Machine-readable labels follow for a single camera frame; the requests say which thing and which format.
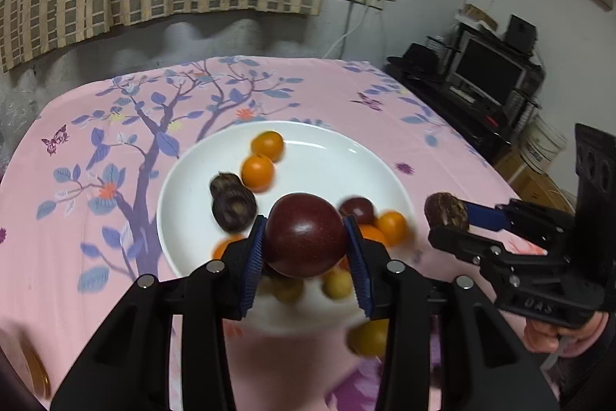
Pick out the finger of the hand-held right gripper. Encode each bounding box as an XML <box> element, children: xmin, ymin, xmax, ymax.
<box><xmin>427</xmin><ymin>225</ymin><xmax>507</xmax><ymax>268</ymax></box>
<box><xmin>463</xmin><ymin>199</ymin><xmax>515</xmax><ymax>233</ymax></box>

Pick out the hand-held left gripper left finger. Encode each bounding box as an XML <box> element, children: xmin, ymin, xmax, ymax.
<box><xmin>50</xmin><ymin>215</ymin><xmax>268</xmax><ymax>411</ymax></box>

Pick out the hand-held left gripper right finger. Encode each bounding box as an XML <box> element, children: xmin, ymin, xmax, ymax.
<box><xmin>343</xmin><ymin>215</ymin><xmax>561</xmax><ymax>411</ymax></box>

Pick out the tan longan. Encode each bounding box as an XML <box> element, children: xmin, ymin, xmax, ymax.
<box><xmin>269</xmin><ymin>276</ymin><xmax>305</xmax><ymax>303</ymax></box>
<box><xmin>321</xmin><ymin>269</ymin><xmax>354</xmax><ymax>300</ymax></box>

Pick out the dark brown water chestnut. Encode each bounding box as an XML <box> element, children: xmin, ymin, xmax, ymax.
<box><xmin>424</xmin><ymin>193</ymin><xmax>470</xmax><ymax>231</ymax></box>
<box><xmin>210</xmin><ymin>171</ymin><xmax>244</xmax><ymax>200</ymax></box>
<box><xmin>214</xmin><ymin>187</ymin><xmax>258</xmax><ymax>231</ymax></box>

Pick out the dark purple passion fruit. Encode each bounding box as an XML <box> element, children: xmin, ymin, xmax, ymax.
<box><xmin>339</xmin><ymin>196</ymin><xmax>377</xmax><ymax>226</ymax></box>
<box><xmin>264</xmin><ymin>193</ymin><xmax>347</xmax><ymax>279</ymax></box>

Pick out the white oval plate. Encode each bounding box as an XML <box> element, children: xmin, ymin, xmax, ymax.
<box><xmin>158</xmin><ymin>121</ymin><xmax>415</xmax><ymax>335</ymax></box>

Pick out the person's right hand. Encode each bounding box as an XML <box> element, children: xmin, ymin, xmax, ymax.
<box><xmin>524</xmin><ymin>312</ymin><xmax>609</xmax><ymax>359</ymax></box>

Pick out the large cardboard box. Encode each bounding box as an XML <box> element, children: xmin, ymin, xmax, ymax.
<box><xmin>495</xmin><ymin>151</ymin><xmax>573</xmax><ymax>210</ymax></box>

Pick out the white plastic bucket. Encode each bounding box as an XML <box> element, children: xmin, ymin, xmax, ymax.
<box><xmin>520</xmin><ymin>115</ymin><xmax>567</xmax><ymax>173</ymax></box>

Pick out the black desk rack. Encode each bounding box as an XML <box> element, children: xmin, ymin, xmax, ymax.
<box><xmin>387</xmin><ymin>21</ymin><xmax>547</xmax><ymax>161</ymax></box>

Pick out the computer monitor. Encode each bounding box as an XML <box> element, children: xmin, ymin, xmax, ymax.
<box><xmin>450</xmin><ymin>36</ymin><xmax>527</xmax><ymax>106</ymax></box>

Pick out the pink deer print tablecloth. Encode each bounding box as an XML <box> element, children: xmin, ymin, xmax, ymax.
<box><xmin>0</xmin><ymin>57</ymin><xmax>578</xmax><ymax>411</ymax></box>

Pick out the black hat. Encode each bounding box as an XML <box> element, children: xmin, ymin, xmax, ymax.
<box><xmin>387</xmin><ymin>42</ymin><xmax>446</xmax><ymax>79</ymax></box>

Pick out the black speaker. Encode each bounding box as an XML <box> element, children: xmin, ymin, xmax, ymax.
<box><xmin>505</xmin><ymin>15</ymin><xmax>537</xmax><ymax>53</ymax></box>

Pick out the small cardboard box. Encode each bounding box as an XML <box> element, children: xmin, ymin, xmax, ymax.
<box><xmin>459</xmin><ymin>4</ymin><xmax>499</xmax><ymax>31</ymax></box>

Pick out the white power cable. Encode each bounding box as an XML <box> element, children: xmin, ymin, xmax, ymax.
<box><xmin>321</xmin><ymin>2</ymin><xmax>367</xmax><ymax>60</ymax></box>

